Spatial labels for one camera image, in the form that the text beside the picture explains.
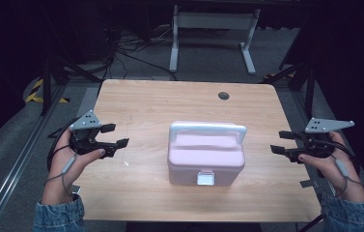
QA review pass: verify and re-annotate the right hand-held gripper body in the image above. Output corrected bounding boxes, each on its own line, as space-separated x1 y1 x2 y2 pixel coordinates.
287 117 355 164

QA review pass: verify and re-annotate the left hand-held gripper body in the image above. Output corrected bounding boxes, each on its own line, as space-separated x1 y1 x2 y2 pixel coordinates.
69 109 118 160

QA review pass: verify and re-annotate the pink storage box with handle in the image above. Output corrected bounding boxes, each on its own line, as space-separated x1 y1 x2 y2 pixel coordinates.
166 120 248 188

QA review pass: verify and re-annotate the person's right hand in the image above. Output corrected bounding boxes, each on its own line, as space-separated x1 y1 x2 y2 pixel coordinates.
297 130 364 204

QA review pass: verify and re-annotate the person's left hand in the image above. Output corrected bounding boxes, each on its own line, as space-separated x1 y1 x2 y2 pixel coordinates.
42 129 107 206

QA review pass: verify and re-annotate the black tripod stand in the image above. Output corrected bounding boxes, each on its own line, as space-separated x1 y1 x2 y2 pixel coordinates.
40 54 102 117
261 61 318 121

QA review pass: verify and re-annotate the yellow and black hazard tape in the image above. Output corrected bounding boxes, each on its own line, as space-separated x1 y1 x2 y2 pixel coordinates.
24 77 71 104

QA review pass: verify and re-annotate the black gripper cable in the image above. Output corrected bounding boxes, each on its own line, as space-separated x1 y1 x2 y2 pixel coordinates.
46 117 81 172
311 137 361 177

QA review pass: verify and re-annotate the grey cable with inline piece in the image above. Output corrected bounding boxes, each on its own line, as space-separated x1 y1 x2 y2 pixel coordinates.
45 144 78 198
329 154 364 198

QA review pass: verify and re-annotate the metal floor rail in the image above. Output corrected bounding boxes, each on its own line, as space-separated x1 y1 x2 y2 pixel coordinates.
0 85 70 232

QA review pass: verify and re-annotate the bundle of black floor cables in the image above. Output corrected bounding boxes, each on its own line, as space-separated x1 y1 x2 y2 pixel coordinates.
96 22 179 98

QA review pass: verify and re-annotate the white metal stand frame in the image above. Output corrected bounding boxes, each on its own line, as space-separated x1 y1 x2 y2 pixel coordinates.
168 4 262 76

